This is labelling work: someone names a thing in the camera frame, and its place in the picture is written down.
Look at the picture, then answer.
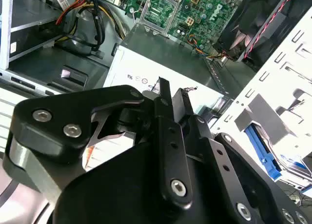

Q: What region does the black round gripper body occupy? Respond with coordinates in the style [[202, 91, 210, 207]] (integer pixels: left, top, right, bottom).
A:
[[52, 141, 234, 224]]

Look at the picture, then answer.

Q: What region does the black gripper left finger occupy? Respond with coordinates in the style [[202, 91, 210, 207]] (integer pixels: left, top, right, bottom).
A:
[[9, 77, 194, 211]]

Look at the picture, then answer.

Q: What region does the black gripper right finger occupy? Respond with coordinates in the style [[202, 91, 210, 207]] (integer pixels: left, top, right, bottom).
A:
[[172, 87, 312, 224]]

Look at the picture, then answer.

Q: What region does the hard disk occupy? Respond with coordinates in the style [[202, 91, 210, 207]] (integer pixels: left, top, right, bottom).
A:
[[245, 123, 312, 188]]

